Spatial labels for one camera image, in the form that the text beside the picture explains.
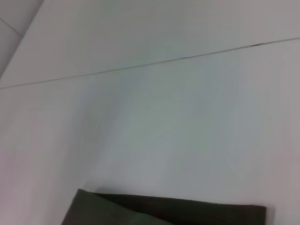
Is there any dark green FREE! t-shirt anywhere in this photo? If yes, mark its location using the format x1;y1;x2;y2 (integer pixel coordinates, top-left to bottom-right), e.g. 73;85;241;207
60;188;267;225

